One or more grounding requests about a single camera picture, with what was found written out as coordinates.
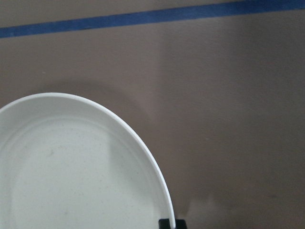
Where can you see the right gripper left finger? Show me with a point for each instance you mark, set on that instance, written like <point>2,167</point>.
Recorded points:
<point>164,224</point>

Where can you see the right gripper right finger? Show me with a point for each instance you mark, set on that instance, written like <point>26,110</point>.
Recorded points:
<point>181,224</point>

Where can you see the beige round plate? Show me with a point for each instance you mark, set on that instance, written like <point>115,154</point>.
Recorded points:
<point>67,162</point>

